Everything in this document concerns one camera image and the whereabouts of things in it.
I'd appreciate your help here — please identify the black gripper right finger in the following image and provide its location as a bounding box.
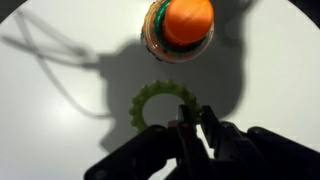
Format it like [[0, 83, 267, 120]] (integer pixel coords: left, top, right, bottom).
[[200, 105, 320, 180]]

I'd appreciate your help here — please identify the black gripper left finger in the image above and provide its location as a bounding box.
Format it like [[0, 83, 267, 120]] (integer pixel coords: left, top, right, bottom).
[[84, 104, 214, 180]]

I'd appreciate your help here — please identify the lime green toothed ring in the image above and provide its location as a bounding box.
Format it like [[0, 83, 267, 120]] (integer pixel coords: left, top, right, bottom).
[[128, 78, 204, 135]]

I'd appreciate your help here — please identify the dark green toothed ring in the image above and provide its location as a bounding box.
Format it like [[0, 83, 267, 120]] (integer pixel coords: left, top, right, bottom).
[[151, 0, 208, 55]]

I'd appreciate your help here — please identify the orange ring holder peg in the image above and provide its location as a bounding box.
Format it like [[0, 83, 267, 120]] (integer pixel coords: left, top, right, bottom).
[[162, 0, 215, 47]]

